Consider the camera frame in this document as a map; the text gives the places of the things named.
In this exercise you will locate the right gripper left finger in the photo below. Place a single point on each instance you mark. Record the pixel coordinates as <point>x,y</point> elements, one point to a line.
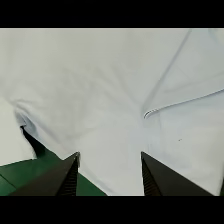
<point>60,180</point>

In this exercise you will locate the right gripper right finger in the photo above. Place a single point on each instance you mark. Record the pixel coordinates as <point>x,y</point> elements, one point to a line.
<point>163,181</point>

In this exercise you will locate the white shirt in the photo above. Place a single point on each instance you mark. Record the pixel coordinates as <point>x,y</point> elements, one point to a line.
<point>100,93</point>

